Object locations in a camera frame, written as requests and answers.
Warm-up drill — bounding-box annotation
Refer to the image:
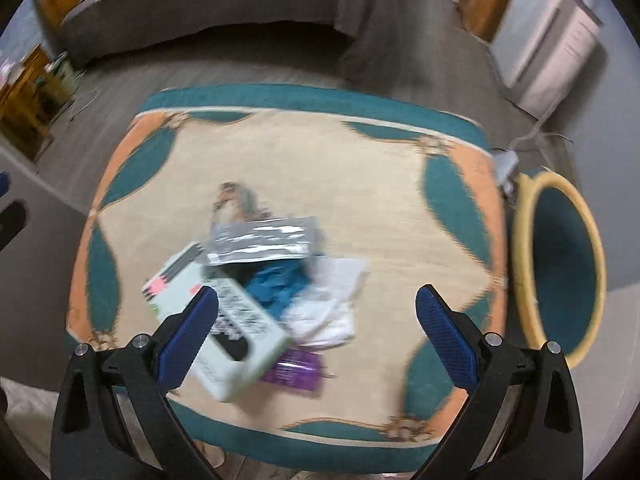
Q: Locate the thin white cable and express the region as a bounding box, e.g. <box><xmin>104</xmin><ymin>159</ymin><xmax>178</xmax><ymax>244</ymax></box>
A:
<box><xmin>515</xmin><ymin>115</ymin><xmax>576</xmax><ymax>147</ymax></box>

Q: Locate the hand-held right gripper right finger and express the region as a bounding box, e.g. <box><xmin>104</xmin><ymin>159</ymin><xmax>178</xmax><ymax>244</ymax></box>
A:
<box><xmin>415</xmin><ymin>284</ymin><xmax>586</xmax><ymax>480</ymax></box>

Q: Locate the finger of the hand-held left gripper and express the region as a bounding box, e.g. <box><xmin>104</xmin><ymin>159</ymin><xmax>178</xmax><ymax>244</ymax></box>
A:
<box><xmin>0</xmin><ymin>171</ymin><xmax>27</xmax><ymax>252</ymax></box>

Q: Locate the teal orange patterned cushion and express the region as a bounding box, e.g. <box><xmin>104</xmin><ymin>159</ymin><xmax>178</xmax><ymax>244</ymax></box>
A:
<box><xmin>65</xmin><ymin>85</ymin><xmax>511</xmax><ymax>471</ymax></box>

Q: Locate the wooden chair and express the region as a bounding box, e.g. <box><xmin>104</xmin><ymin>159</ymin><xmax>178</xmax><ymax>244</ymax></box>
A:
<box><xmin>0</xmin><ymin>45</ymin><xmax>76</xmax><ymax>161</ymax></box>

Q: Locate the green white medicine box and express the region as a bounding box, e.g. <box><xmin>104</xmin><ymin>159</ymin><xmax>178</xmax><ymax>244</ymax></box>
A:
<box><xmin>142</xmin><ymin>242</ymin><xmax>293</xmax><ymax>403</ymax></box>

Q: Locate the white paper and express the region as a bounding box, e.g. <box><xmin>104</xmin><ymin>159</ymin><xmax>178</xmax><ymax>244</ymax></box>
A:
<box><xmin>285</xmin><ymin>257</ymin><xmax>368</xmax><ymax>348</ymax></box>

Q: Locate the silver foil pouch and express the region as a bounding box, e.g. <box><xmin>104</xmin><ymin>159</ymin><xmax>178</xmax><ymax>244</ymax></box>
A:
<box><xmin>207</xmin><ymin>216</ymin><xmax>326</xmax><ymax>266</ymax></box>

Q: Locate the white air purifier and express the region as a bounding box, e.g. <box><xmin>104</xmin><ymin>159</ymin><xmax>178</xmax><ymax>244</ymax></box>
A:
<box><xmin>490</xmin><ymin>0</ymin><xmax>603</xmax><ymax>118</ymax></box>

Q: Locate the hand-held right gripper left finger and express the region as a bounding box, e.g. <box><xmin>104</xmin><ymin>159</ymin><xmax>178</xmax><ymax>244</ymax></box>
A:
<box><xmin>50</xmin><ymin>285</ymin><xmax>221</xmax><ymax>480</ymax></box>

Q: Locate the purple packet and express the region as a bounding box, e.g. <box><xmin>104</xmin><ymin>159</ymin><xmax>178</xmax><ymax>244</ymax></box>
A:
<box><xmin>260</xmin><ymin>347</ymin><xmax>323</xmax><ymax>392</ymax></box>

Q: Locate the yellow-rimmed teal trash bin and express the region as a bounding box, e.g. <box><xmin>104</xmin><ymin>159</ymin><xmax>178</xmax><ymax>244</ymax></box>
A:
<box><xmin>512</xmin><ymin>167</ymin><xmax>607</xmax><ymax>368</ymax></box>

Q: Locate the white floor power strip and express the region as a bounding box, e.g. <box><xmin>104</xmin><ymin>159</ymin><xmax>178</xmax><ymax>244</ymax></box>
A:
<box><xmin>492</xmin><ymin>149</ymin><xmax>521</xmax><ymax>196</ymax></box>

